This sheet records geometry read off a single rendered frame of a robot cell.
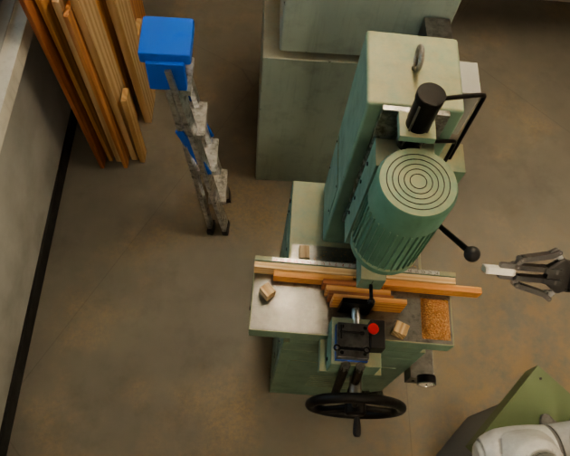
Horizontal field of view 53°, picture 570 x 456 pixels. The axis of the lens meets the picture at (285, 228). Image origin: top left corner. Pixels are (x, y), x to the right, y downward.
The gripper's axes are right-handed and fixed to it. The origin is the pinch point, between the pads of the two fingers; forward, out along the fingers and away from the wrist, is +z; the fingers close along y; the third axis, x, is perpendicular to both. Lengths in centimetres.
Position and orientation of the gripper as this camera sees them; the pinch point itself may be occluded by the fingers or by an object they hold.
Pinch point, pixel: (498, 270)
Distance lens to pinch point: 141.6
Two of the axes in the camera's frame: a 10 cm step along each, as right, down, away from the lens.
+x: 0.2, 2.7, -9.6
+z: -9.9, -0.9, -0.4
